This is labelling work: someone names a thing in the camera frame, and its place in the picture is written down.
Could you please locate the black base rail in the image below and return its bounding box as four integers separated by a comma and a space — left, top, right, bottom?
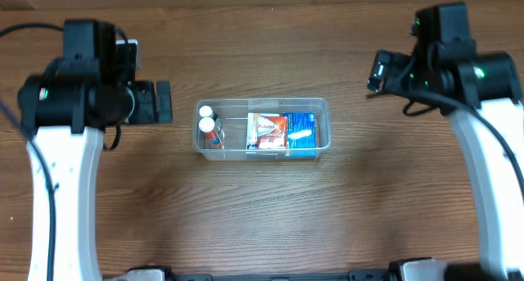
171, 267, 463, 281

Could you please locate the orange tube white cap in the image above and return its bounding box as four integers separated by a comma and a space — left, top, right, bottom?
198, 117, 225, 149

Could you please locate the blue medicine box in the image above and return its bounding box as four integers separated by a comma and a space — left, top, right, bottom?
282, 112, 317, 158

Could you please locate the black bottle white cap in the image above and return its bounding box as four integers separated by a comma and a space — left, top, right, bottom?
198, 106, 222, 131

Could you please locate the white plaster box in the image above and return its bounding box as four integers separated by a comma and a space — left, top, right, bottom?
246, 113, 260, 150

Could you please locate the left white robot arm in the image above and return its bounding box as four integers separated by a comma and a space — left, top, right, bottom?
18, 20, 173, 280

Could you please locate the clear plastic container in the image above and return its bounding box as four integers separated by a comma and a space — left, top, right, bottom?
192, 97, 332, 161

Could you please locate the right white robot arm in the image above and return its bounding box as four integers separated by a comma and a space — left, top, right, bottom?
368, 2, 523, 280

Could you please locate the red medicine box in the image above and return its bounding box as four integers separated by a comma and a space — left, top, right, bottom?
257, 116, 288, 149

